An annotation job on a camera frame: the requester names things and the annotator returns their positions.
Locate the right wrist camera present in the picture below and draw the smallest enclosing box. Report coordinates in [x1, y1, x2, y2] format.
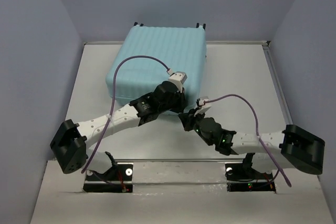
[195, 97, 212, 115]

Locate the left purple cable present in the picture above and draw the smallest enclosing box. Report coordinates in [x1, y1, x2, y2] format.
[81, 55, 171, 174]

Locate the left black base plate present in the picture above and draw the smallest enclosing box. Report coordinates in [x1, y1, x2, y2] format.
[83, 162, 133, 193]

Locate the light blue suitcase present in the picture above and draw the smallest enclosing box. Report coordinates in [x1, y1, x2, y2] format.
[106, 25, 206, 111]

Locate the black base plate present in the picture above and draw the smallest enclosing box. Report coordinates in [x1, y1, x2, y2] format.
[225, 163, 276, 193]
[83, 162, 133, 193]

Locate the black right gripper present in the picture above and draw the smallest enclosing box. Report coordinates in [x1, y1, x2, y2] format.
[177, 108, 213, 146]

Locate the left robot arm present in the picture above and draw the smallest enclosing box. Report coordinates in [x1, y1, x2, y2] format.
[50, 79, 186, 179]

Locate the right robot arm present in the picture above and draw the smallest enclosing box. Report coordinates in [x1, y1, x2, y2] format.
[179, 109, 325, 178]

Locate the metal rail on table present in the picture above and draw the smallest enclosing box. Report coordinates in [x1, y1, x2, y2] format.
[116, 157, 244, 162]

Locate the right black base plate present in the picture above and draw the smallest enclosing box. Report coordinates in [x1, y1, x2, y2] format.
[225, 163, 276, 193]

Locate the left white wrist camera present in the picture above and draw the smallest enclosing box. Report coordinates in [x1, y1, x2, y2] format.
[167, 69, 187, 92]

